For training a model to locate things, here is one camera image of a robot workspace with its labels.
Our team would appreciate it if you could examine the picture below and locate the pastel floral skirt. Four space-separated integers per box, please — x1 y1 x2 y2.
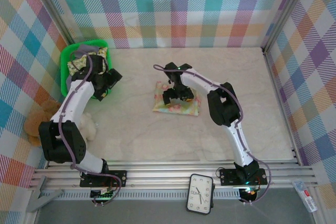
152 80 202 118

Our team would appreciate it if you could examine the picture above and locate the lemon print skirt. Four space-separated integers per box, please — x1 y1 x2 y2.
67 47 110 78

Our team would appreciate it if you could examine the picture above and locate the plain grey purple skirt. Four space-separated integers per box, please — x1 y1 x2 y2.
65 44 102 88

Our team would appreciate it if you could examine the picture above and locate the green plastic basket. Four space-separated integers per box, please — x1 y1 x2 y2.
60 39 116 100

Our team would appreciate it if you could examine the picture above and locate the white plush dog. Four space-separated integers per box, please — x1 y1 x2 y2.
79 113 98 141

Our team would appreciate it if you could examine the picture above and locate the brown teddy bear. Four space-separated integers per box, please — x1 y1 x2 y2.
24 100 62 146

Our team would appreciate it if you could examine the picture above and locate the black controller board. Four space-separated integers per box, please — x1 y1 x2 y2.
238 187 259 201
90 189 116 200

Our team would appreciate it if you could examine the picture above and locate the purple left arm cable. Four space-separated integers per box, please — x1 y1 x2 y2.
59 50 124 207

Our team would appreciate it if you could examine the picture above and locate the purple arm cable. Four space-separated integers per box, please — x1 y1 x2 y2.
59 50 124 207
153 63 272 206

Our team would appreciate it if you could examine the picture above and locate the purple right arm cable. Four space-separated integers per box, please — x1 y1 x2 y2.
153 63 272 206

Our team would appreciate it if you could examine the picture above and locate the aluminium rail frame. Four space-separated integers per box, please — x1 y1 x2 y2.
34 153 316 190

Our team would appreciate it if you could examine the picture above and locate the aluminium corner post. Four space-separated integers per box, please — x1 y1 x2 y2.
261 0 313 52
31 0 76 47

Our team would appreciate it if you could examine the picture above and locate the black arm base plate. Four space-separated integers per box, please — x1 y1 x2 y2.
80 169 128 188
219 168 268 186

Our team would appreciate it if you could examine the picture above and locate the white clock with black frame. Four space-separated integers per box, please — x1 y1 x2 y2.
186 173 214 215

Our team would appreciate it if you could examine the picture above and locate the grey slotted cable duct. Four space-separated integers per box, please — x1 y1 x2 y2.
59 191 241 200

